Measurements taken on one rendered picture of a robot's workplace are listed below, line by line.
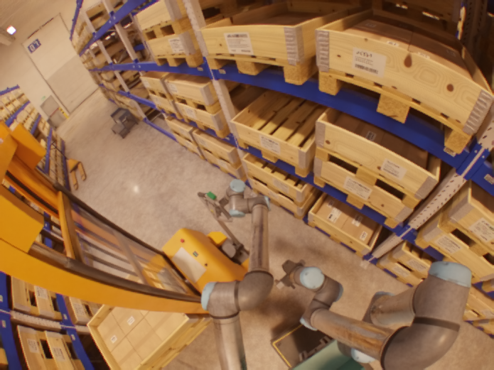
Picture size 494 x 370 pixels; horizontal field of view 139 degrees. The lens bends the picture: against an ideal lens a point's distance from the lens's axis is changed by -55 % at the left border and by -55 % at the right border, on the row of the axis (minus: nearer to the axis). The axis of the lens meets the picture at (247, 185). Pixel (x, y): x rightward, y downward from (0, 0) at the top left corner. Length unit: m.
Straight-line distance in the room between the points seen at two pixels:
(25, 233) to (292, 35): 1.30
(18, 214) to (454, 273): 1.05
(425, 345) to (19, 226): 1.00
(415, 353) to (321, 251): 2.42
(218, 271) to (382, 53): 1.91
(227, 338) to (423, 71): 1.25
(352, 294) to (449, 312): 2.35
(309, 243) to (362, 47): 2.37
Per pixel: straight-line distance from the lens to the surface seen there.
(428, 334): 0.46
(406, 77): 0.94
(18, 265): 0.85
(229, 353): 0.86
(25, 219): 0.73
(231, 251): 2.39
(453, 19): 2.15
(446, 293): 0.47
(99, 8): 5.60
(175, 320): 2.05
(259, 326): 2.69
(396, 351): 0.49
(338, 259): 2.77
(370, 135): 1.45
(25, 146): 1.31
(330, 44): 1.00
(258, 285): 0.73
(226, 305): 0.75
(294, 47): 1.09
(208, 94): 2.01
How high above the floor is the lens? 2.65
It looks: 54 degrees down
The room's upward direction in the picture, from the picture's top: 21 degrees counter-clockwise
